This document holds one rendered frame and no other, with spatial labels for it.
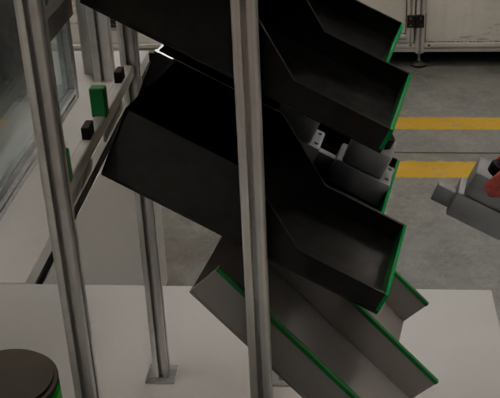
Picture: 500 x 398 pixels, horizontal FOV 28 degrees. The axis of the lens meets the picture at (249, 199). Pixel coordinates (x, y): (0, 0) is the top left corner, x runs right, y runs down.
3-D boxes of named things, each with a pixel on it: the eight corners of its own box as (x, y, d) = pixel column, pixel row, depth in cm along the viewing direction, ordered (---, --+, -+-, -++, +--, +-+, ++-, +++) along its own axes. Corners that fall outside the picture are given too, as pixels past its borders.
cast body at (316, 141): (315, 154, 110) (341, 102, 106) (308, 171, 106) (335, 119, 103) (246, 121, 110) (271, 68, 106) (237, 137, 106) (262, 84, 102)
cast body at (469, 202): (502, 223, 109) (534, 171, 105) (499, 242, 105) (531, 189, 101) (433, 188, 109) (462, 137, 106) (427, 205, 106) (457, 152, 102)
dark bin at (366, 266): (396, 243, 100) (430, 186, 96) (377, 315, 89) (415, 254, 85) (149, 118, 101) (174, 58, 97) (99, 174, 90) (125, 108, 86)
